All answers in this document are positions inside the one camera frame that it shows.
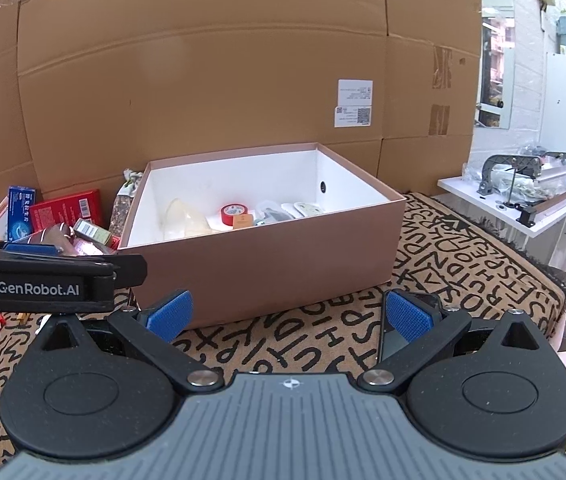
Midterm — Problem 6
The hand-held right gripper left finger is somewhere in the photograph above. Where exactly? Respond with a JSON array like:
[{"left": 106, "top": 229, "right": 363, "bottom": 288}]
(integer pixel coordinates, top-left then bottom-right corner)
[{"left": 38, "top": 288, "right": 226, "bottom": 394}]

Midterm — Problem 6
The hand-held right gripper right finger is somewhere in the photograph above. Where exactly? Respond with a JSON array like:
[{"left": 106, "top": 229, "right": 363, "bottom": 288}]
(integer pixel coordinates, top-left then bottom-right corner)
[{"left": 357, "top": 288, "right": 548, "bottom": 394}]

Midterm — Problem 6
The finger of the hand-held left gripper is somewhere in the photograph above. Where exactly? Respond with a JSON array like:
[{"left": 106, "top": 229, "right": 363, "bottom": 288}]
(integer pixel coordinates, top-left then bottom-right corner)
[
  {"left": 83, "top": 254, "right": 149, "bottom": 291},
  {"left": 0, "top": 239, "right": 64, "bottom": 261}
]

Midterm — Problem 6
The translucent plastic bag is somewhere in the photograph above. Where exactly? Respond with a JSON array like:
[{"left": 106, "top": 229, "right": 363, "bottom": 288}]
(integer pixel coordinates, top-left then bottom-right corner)
[{"left": 163, "top": 197, "right": 219, "bottom": 241}]

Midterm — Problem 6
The brown cardboard box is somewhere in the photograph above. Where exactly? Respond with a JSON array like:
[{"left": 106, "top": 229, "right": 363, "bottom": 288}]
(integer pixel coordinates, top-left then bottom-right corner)
[{"left": 116, "top": 141, "right": 407, "bottom": 331}]

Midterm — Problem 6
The red tape roll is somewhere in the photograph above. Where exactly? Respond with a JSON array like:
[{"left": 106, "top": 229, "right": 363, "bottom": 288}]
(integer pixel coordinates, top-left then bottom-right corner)
[{"left": 219, "top": 203, "right": 249, "bottom": 228}]

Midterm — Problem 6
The blue medicine box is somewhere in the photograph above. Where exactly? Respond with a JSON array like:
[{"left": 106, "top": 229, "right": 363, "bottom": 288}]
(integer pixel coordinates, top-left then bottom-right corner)
[{"left": 6, "top": 186, "right": 39, "bottom": 241}]

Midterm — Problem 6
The flat red box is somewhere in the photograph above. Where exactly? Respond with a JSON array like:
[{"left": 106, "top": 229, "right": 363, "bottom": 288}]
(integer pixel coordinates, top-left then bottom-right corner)
[{"left": 28, "top": 189, "right": 105, "bottom": 233}]

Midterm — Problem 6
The small green box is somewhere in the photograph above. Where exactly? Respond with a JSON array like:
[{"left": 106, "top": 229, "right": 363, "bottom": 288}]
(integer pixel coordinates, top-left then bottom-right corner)
[{"left": 73, "top": 218, "right": 114, "bottom": 247}]

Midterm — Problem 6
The dried herb sachet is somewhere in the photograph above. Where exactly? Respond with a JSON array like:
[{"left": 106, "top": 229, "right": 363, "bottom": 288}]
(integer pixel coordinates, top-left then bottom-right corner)
[{"left": 108, "top": 169, "right": 146, "bottom": 248}]

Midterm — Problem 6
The white side table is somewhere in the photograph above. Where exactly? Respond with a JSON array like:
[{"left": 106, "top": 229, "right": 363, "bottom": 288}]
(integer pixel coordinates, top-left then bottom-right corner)
[{"left": 437, "top": 175, "right": 566, "bottom": 271}]

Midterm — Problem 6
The grey impulse sealer machine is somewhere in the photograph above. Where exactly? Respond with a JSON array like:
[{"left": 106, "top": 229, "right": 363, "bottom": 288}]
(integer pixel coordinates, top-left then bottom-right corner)
[{"left": 478, "top": 150, "right": 566, "bottom": 226}]

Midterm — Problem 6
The white shipping label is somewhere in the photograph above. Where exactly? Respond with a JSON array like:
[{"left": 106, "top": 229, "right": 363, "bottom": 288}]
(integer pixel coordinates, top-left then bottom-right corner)
[{"left": 334, "top": 79, "right": 375, "bottom": 128}]

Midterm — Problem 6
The white framed window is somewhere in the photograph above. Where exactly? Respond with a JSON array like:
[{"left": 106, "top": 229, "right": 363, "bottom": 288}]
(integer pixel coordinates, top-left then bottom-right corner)
[{"left": 475, "top": 7, "right": 516, "bottom": 131}]

